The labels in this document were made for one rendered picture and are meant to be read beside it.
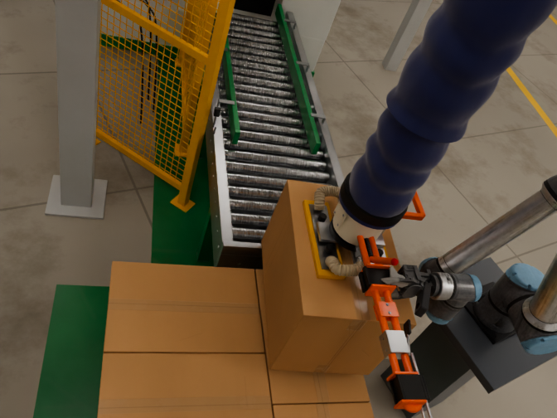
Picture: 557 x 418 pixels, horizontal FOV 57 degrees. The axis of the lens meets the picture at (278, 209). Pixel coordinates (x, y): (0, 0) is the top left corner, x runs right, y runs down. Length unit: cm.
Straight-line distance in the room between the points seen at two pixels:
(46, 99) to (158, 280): 197
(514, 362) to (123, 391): 149
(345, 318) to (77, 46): 157
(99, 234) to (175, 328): 108
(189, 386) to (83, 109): 137
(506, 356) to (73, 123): 217
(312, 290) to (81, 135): 149
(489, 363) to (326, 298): 81
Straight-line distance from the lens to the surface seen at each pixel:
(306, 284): 169
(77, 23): 235
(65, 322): 266
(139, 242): 293
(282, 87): 339
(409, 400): 146
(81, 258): 286
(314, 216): 186
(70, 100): 257
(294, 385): 204
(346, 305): 171
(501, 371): 225
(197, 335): 203
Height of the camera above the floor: 231
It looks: 44 degrees down
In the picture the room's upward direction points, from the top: 23 degrees clockwise
